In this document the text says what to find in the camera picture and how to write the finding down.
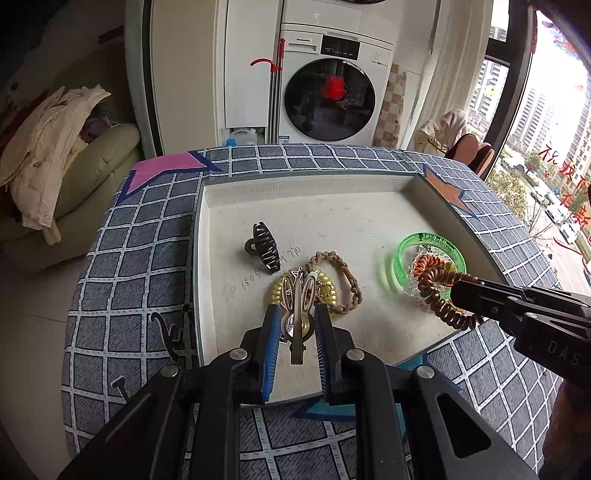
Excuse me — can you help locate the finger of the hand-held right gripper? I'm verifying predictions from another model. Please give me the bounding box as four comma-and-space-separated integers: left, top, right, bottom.
450, 279, 591, 324

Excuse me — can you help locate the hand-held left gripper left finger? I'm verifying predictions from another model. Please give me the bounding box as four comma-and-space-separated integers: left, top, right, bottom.
58, 305, 282, 480

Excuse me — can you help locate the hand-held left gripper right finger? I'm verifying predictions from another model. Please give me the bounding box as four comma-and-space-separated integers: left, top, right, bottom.
314, 305, 539, 480

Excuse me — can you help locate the gold hair clip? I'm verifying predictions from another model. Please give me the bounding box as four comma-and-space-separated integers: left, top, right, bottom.
290, 277, 306, 365

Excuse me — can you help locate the brown spiral hair tie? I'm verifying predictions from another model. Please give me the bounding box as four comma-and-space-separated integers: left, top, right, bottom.
418, 271, 483, 329

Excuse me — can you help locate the yellow spiral hair tie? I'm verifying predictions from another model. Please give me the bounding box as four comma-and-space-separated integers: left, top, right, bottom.
269, 270, 338, 310

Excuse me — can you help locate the silver hair clip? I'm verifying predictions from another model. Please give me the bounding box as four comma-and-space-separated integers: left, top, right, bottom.
281, 267, 320, 344

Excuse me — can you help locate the braided brown bracelet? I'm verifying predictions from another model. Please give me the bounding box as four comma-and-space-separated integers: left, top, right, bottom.
307, 250, 363, 315

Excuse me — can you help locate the green translucent bangle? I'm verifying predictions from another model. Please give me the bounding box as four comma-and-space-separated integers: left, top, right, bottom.
392, 232, 468, 296

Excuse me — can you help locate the grey-green shallow tray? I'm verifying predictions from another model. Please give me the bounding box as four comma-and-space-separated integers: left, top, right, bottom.
191, 173, 513, 407

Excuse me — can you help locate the person's right forearm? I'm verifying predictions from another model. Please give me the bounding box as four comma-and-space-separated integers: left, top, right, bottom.
542, 381, 591, 480

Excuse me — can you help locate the black hair claw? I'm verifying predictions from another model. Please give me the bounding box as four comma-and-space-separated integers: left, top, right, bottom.
244, 222, 282, 273

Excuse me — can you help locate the brown chair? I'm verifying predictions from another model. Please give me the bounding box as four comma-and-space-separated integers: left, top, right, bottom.
445, 134, 494, 178

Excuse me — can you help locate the beige cloth on chair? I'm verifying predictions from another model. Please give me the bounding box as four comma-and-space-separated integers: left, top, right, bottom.
413, 109, 468, 155

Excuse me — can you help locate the white plastic jug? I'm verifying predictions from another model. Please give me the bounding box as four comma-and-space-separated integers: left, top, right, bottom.
226, 128, 257, 147

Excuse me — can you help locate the white curtain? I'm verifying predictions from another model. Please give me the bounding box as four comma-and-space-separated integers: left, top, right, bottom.
402, 0, 495, 148

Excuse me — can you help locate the cream sofa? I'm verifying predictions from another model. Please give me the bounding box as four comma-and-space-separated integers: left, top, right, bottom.
0, 122, 141, 273

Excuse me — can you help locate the white cabinet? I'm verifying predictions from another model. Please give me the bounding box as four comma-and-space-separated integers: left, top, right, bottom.
224, 0, 282, 130

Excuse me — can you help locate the white washing machine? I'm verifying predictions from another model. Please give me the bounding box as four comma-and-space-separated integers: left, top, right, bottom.
274, 9, 400, 146

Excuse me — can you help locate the beige jacket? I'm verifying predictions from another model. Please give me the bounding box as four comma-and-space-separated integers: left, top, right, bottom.
0, 85, 112, 245

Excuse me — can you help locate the orange spiral hair tie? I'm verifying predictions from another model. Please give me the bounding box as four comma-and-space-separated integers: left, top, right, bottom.
412, 253, 446, 282

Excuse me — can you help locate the red-handled mop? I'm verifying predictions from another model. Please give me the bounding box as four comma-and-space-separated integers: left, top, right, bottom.
250, 39, 286, 145

